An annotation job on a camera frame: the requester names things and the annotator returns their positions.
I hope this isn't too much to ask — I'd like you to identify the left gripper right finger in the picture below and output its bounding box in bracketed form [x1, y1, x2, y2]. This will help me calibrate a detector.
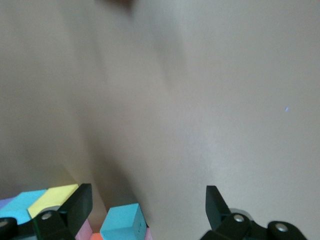
[199, 185, 308, 240]

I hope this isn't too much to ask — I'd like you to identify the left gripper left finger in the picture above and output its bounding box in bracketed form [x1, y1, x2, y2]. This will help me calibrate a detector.
[0, 183, 94, 240]

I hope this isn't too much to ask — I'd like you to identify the yellow foam block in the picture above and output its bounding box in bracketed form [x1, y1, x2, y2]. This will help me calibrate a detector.
[26, 184, 80, 220]

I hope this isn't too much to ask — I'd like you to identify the blue foam block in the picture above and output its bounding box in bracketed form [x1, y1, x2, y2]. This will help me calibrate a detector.
[0, 189, 48, 225]
[99, 202, 148, 240]

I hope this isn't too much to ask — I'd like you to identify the purple foam block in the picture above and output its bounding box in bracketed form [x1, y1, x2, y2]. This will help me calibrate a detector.
[0, 196, 19, 209]

